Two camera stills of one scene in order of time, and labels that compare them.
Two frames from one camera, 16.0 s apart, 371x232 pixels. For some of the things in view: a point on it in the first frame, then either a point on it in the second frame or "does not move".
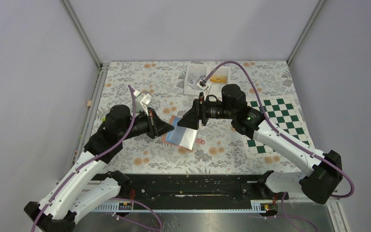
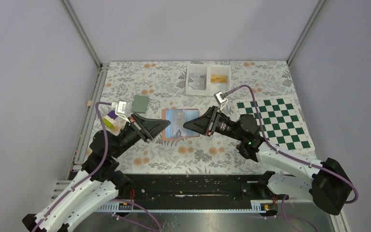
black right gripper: (191, 119) to (206, 124)
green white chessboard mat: (282, 114) does not move
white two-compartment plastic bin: (203, 71) does not move
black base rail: (190, 193) does not move
